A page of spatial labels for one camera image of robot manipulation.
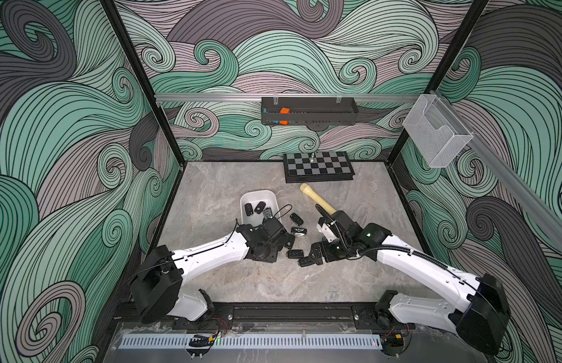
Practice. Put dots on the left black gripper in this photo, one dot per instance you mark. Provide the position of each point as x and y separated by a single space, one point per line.
272 257

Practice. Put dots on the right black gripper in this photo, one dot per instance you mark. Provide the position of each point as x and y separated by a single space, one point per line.
321 251

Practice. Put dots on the silver black BMW key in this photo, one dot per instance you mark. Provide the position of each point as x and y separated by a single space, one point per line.
268 213

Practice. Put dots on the black VW key fob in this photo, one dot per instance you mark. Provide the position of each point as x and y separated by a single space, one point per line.
248 209

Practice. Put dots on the white plastic storage box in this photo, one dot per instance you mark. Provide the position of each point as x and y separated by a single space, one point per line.
255 206

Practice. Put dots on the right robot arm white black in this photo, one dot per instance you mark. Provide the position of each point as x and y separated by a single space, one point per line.
473 307

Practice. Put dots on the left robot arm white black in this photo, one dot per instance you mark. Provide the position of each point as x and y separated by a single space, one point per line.
159 286

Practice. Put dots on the black three-button key lower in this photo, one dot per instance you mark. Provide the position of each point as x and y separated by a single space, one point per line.
306 261

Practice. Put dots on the black three-button key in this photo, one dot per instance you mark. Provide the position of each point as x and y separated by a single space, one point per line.
306 261
295 254

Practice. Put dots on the black three-button key middle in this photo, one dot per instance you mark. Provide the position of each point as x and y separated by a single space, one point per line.
295 254

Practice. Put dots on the black VW flip key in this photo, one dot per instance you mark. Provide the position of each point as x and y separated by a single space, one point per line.
290 242

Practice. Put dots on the black Bentley key fob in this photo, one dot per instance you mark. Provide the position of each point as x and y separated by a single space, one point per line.
298 231

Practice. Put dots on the cream yellow flashlight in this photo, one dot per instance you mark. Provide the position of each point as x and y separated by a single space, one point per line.
311 194

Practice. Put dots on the black silver chessboard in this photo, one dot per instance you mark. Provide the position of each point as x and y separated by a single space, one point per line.
328 166

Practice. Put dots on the black flip key with ring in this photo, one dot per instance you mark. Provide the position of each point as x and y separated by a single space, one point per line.
298 221

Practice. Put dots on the white perforated cable duct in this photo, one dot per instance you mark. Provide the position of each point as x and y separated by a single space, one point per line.
256 341

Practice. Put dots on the black wall tray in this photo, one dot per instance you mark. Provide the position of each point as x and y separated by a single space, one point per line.
314 112

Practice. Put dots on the horizontal aluminium rail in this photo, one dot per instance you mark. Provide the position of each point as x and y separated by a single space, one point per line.
255 97

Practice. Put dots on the clear acrylic wall holder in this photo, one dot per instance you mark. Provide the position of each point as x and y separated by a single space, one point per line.
436 130

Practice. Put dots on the right side aluminium rail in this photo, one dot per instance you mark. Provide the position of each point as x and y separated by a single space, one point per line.
539 212

